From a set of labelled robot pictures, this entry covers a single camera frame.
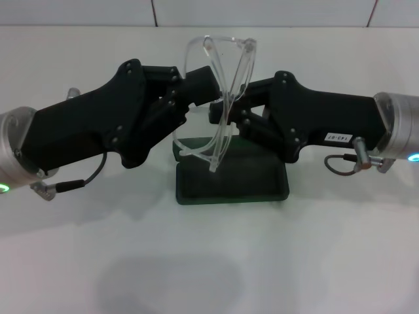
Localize green glasses case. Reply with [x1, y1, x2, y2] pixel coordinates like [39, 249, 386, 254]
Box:
[172, 137, 292, 207]

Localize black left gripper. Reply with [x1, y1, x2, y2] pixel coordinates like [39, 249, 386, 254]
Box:
[18, 58, 151, 170]

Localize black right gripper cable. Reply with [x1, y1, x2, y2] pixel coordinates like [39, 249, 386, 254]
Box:
[323, 154, 373, 177]

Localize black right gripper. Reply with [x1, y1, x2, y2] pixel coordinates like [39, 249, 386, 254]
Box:
[208, 70, 393, 164]

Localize clear plastic glasses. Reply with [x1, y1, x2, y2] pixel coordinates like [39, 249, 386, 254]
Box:
[172, 34, 259, 175]

